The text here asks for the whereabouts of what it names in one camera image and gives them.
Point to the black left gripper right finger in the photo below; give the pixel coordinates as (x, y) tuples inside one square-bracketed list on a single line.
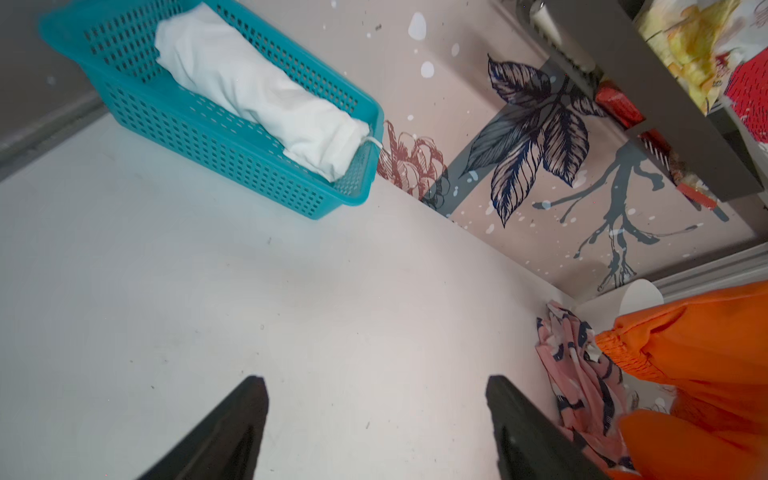
[(529, 445)]

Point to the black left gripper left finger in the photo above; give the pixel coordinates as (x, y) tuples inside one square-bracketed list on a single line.
[(226, 443)]

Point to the orange cloth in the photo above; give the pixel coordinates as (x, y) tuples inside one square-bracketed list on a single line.
[(712, 349)]

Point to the white shorts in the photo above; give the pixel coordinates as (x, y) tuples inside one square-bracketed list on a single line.
[(209, 57)]

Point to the pink patterned cloth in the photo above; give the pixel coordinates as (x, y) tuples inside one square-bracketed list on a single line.
[(588, 386)]

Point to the teal plastic basket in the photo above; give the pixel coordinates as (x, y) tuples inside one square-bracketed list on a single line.
[(113, 43)]

